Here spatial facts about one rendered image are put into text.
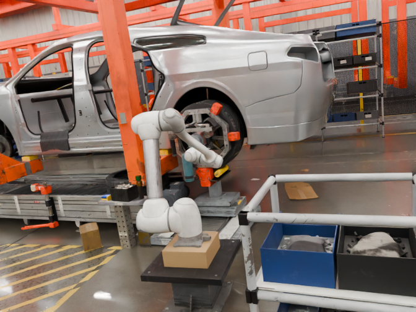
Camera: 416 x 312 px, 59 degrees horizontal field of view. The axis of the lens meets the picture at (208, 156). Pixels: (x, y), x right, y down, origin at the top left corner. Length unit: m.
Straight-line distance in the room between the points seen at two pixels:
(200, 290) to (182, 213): 0.48
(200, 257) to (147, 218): 0.40
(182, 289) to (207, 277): 0.29
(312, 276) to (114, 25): 2.62
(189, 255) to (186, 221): 0.20
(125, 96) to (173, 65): 0.61
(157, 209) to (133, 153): 1.11
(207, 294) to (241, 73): 1.87
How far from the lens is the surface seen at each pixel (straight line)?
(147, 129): 2.30
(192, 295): 2.40
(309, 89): 3.25
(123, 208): 3.29
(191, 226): 2.24
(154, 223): 2.28
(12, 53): 12.71
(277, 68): 3.22
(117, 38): 3.24
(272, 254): 1.13
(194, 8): 9.69
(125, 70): 3.22
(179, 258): 2.27
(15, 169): 4.81
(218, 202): 3.52
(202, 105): 3.38
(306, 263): 1.12
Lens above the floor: 1.38
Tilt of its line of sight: 12 degrees down
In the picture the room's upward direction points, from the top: 7 degrees counter-clockwise
